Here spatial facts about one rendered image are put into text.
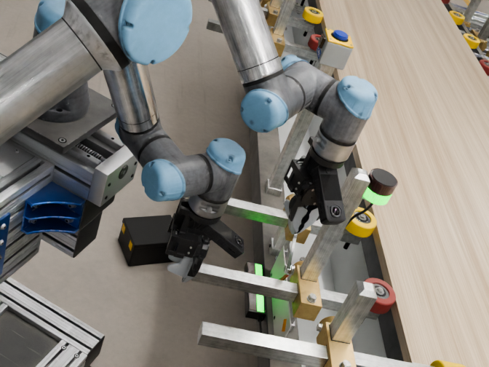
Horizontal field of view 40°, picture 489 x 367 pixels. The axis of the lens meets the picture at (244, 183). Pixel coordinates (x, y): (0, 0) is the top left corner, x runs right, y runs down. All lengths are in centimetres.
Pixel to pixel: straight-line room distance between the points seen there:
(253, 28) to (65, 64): 36
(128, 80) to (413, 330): 80
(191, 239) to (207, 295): 127
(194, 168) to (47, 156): 39
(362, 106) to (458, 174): 95
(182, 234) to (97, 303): 115
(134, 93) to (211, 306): 153
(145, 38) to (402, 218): 107
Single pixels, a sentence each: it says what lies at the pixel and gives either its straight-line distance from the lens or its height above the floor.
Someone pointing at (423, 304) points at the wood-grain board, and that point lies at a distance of 160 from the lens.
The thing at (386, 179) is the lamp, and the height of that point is 117.
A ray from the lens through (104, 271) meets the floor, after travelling 260.
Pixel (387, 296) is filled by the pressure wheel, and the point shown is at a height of 90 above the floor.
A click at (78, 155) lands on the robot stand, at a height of 99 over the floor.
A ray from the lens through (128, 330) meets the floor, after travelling 244.
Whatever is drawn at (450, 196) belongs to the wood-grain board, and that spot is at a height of 90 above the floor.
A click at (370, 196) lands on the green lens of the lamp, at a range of 139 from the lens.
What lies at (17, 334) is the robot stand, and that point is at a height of 21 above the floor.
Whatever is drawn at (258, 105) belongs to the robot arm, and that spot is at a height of 132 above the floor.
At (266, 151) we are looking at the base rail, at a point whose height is 70.
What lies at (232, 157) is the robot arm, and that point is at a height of 118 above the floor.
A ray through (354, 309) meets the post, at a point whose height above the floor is 106.
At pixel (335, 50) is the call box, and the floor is 120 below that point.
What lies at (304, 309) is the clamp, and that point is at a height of 85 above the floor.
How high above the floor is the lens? 187
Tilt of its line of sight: 35 degrees down
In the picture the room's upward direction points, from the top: 22 degrees clockwise
